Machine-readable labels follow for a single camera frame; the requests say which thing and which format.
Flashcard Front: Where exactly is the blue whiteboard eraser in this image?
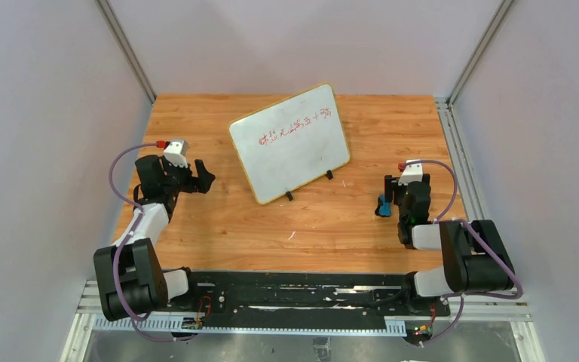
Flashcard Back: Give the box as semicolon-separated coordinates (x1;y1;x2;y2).
375;194;391;218

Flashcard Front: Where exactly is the yellow framed whiteboard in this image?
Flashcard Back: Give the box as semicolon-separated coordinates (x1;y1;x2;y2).
228;83;351;204

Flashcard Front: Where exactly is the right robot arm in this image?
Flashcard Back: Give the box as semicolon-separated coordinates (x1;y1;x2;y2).
375;173;516;299

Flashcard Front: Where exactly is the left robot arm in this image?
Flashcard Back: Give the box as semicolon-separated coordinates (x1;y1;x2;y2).
93;155;216;321

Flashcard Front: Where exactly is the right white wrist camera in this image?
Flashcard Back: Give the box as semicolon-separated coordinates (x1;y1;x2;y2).
397;160;424;186

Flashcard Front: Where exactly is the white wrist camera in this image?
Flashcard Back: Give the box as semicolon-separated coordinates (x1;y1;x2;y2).
164;139;188;168
397;160;424;186

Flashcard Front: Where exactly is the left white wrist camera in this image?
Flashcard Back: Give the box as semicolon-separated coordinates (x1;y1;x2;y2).
164;139;188;168

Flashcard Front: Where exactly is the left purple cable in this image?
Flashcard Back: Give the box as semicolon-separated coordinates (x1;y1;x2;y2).
108;143;201;344

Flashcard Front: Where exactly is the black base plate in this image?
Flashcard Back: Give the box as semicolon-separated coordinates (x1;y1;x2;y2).
165;271;442;315

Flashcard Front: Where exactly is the aluminium front rail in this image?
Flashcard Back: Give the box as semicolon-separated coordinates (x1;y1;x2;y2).
77;281;532;337

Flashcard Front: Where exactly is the left aluminium corner post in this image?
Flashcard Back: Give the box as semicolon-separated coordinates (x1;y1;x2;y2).
93;0;157;105

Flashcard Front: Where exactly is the aluminium corner post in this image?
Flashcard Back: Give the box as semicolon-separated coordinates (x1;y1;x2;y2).
93;0;157;105
446;0;516;108

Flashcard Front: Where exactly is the right aluminium corner post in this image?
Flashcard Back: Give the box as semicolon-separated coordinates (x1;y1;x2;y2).
446;0;516;108

